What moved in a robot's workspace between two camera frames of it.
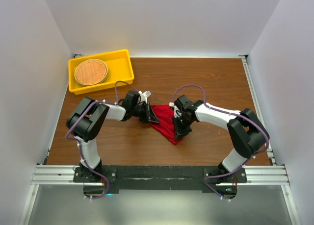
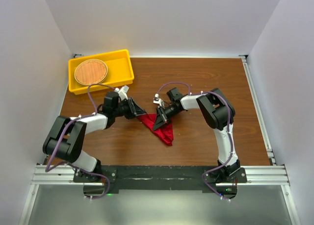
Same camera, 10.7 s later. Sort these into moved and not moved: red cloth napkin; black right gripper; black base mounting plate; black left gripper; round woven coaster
Moved: black left gripper; red cloth napkin; black right gripper
Not moved: round woven coaster; black base mounting plate
